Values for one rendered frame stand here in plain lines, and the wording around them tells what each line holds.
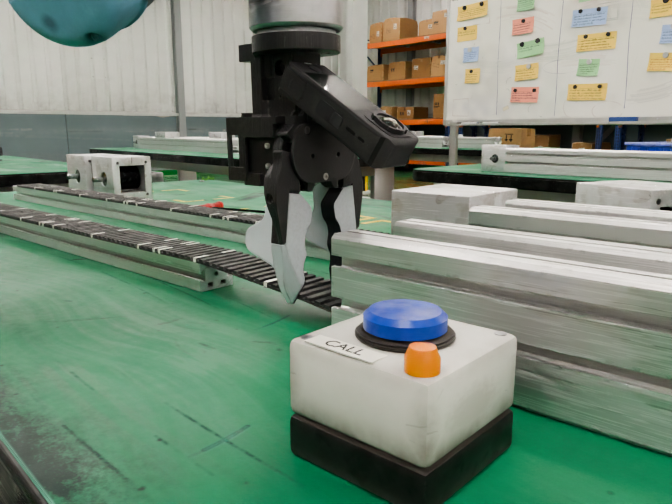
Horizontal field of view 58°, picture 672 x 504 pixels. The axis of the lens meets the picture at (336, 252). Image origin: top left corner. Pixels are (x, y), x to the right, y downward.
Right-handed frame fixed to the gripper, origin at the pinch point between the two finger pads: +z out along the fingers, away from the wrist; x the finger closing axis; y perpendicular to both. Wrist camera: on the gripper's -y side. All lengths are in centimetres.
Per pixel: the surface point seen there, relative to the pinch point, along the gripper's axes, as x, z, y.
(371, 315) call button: 14.9, -4.5, -17.5
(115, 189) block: -29, 0, 87
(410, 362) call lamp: 17.1, -3.9, -21.1
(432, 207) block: -13.7, -5.1, -2.2
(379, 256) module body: 5.3, -4.7, -10.4
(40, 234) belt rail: 2, 1, 52
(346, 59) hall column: -630, -99, 541
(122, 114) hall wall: -562, -33, 1035
